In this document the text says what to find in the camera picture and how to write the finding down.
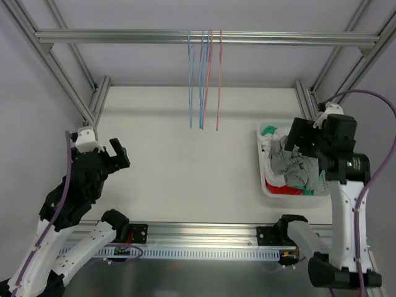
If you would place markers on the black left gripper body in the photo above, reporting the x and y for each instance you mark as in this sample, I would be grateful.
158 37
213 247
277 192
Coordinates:
109 158

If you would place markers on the pink wire hanger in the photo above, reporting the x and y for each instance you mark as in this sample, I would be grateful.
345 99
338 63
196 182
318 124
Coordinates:
219 78

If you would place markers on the red tank top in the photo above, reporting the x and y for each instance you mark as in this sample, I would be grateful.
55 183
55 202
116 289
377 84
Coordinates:
284 190

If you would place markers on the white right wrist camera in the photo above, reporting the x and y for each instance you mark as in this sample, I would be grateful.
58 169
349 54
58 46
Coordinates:
330 108

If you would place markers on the aluminium frame left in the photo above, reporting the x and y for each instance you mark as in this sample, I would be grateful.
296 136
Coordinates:
92 111

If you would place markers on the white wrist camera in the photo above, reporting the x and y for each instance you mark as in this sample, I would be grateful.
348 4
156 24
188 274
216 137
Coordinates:
330 108
85 140

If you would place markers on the grey tank top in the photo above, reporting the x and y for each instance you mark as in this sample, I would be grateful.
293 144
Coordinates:
304 171

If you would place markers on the aluminium frame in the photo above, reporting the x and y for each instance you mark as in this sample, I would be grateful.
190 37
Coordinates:
92 111
344 69

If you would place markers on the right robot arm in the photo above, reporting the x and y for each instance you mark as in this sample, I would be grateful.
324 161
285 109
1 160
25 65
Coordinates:
345 264

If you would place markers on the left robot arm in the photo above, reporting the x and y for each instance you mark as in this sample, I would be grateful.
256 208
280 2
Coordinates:
44 272

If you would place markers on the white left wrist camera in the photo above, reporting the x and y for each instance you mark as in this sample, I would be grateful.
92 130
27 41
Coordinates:
85 140

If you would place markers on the aluminium front table rail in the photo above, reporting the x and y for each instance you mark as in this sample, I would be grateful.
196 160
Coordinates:
204 235

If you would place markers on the green shirt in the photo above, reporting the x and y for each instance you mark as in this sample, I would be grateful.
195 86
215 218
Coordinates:
286 172

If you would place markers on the aluminium frame right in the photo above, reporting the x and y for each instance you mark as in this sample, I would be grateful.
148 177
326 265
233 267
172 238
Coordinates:
344 69

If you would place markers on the black right arm base bracket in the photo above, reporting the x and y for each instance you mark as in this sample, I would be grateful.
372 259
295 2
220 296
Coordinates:
276 235

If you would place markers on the white perforated plastic basket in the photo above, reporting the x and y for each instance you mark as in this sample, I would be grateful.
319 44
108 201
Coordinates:
321 192

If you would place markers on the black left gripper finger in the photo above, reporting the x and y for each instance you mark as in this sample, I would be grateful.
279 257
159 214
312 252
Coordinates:
121 159
117 147

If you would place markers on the white slotted cable duct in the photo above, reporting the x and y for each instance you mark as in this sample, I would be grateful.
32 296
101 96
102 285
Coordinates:
145 252

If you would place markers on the black left arm base bracket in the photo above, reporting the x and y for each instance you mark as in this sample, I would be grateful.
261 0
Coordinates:
136 232

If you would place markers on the white tank top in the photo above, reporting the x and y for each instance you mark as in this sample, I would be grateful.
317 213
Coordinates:
277 160

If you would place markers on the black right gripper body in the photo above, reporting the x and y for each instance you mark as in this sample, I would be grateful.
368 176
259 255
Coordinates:
302 136

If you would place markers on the blue wire hanger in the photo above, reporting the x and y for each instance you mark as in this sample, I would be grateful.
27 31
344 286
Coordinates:
201 80
205 56
191 60

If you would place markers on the aluminium hanging rail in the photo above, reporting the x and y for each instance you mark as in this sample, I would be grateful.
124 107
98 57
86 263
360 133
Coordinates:
135 36

